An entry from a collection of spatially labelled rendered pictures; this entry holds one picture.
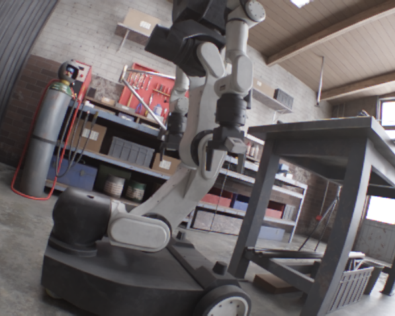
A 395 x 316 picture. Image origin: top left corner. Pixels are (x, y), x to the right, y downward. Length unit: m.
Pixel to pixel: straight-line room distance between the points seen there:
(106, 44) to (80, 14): 0.57
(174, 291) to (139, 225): 0.23
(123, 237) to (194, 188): 0.28
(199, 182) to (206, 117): 0.23
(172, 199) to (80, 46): 2.60
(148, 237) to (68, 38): 2.77
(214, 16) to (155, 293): 0.95
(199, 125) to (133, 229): 0.41
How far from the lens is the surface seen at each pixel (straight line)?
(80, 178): 2.18
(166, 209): 0.82
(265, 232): 3.12
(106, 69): 3.05
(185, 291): 0.76
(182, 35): 0.89
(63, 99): 1.94
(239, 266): 1.41
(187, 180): 0.83
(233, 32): 0.77
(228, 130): 0.67
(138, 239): 0.77
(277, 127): 1.24
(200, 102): 0.85
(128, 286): 0.69
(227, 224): 2.69
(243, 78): 0.68
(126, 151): 2.18
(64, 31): 3.26
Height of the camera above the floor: 0.50
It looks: 5 degrees up
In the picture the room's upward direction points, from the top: 16 degrees clockwise
